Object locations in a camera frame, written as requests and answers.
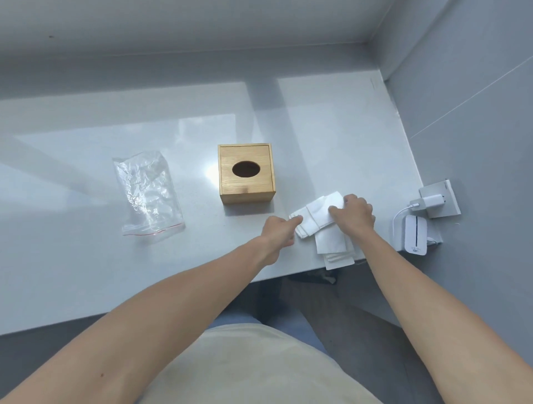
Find person's right hand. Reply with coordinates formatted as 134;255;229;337
328;194;376;240

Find person's left hand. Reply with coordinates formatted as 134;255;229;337
259;215;304;266

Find white tissue stack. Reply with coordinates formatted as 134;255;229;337
288;191;356;271

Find person's right forearm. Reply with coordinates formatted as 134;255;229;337
352;229;533;404

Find person's left forearm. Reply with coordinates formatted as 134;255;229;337
0;236;274;404

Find wooden tissue box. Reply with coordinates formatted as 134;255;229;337
218;143;276;205

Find white portable device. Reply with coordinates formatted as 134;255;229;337
404;215;428;256

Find white charger plug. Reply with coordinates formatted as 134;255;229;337
409;193;446;211

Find person's blue trousers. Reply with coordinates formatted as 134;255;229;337
207;310;330;358

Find clear plastic zip bag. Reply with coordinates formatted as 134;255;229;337
112;151;185;237

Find person's cream shirt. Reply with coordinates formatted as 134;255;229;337
137;324;384;404

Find white charging cable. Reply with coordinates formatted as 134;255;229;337
392;203;443;251

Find white wall socket plate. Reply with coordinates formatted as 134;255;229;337
418;179;461;219

